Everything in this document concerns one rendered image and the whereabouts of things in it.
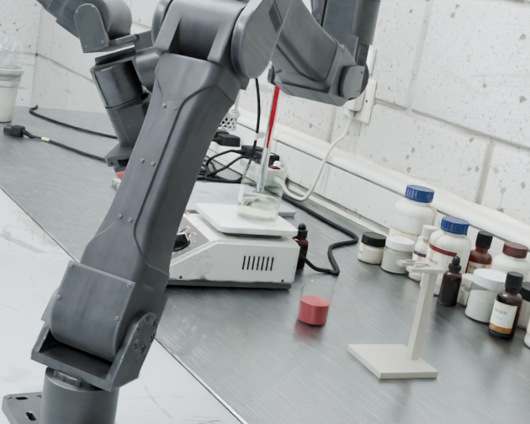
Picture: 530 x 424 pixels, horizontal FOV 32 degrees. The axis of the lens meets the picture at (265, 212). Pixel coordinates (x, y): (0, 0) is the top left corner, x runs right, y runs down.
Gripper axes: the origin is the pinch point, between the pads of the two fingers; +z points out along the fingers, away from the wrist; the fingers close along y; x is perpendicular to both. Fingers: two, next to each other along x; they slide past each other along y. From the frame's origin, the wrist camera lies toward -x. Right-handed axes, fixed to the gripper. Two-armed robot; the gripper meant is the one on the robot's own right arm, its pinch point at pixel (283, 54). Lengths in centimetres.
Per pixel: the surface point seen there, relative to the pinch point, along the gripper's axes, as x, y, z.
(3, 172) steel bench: 32, 27, 52
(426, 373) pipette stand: 31.5, -10.1, -33.4
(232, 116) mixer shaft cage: 15.5, -10.0, 39.9
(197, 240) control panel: 26.1, 9.1, -2.8
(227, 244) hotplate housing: 25.6, 5.7, -5.5
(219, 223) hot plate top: 23.3, 6.6, -3.6
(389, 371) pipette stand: 31.2, -5.3, -33.2
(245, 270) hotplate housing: 29.2, 2.5, -5.5
